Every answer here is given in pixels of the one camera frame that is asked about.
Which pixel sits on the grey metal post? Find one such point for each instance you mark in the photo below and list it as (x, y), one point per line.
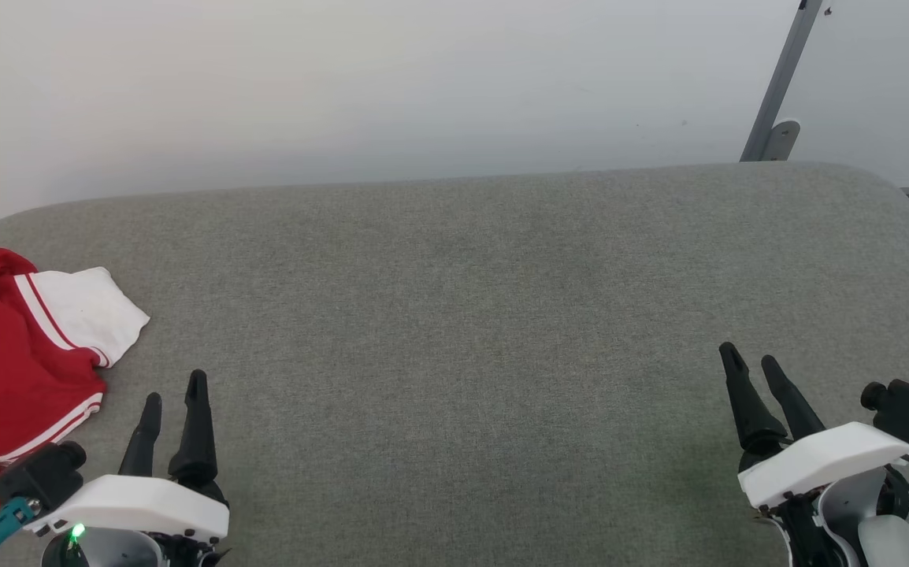
(781, 71)

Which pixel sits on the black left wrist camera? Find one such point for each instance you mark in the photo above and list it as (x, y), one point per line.
(37, 476)

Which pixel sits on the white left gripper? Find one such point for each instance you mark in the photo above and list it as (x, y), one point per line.
(139, 504)

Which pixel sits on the grey metal bracket plate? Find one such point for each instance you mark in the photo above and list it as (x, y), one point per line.
(784, 142)

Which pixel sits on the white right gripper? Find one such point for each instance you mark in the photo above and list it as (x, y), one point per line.
(817, 465)

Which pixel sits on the red and white shirt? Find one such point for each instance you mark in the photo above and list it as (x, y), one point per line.
(5, 370)

